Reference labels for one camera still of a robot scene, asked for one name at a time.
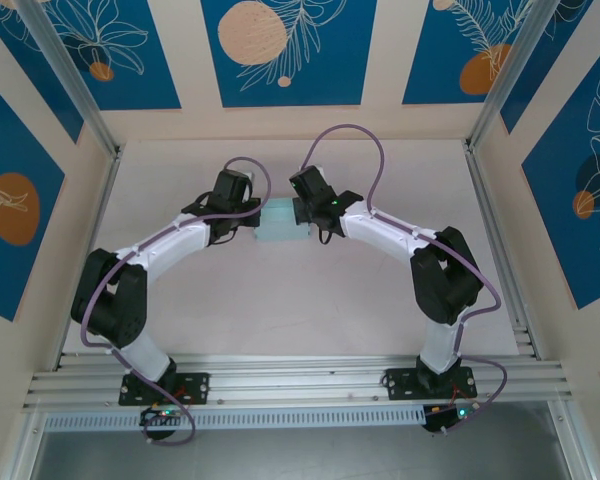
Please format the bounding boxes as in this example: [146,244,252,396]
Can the light blue paper box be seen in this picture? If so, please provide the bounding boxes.
[253,197,312,242]

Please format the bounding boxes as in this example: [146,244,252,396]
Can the blue poster white flower outline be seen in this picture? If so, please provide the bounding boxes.
[38,0,182,111]

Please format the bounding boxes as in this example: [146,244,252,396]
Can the blue poster fern orange circle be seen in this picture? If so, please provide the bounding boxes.
[402,0,536,106]

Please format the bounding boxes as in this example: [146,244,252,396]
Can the blue poster big orange circle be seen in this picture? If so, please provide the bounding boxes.
[0,71,66,322]

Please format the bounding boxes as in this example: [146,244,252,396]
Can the grey metal sheet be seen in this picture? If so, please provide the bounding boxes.
[29,429,571,480]

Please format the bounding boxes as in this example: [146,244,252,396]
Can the blue poster white leaf outlines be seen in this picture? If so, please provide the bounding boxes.
[522,47,600,311]

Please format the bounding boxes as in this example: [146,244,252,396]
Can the left aluminium side rail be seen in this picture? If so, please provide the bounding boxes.
[52,147,124,371]

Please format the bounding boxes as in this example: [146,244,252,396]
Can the aluminium side rail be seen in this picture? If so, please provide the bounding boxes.
[52,147,124,371]
[463,142,541,361]

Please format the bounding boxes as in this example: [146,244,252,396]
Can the aluminium mounting rail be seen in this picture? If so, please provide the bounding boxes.
[22,353,579,412]

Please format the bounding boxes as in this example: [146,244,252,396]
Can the right aluminium side rail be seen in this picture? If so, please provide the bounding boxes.
[463,142,541,361]

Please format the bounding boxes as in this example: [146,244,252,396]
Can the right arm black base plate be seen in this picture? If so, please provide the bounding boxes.
[383,367,479,401]

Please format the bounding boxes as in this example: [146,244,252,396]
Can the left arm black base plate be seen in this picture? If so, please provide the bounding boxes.
[118,372,211,406]

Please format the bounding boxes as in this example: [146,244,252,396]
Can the grey slotted cable duct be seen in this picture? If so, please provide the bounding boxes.
[43,405,426,432]

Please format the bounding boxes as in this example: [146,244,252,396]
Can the left aluminium frame post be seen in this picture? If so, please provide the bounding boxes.
[14,0,121,156]

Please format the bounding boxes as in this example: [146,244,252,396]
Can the aluminium frame post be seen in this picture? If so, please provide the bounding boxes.
[467,0,564,151]
[14,0,121,156]

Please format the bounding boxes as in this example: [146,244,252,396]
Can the right aluminium frame post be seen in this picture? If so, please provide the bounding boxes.
[467,0,564,151]

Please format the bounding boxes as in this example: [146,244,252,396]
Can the narrow blue wall poster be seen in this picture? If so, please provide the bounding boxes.
[0,0,85,145]
[499,0,595,135]

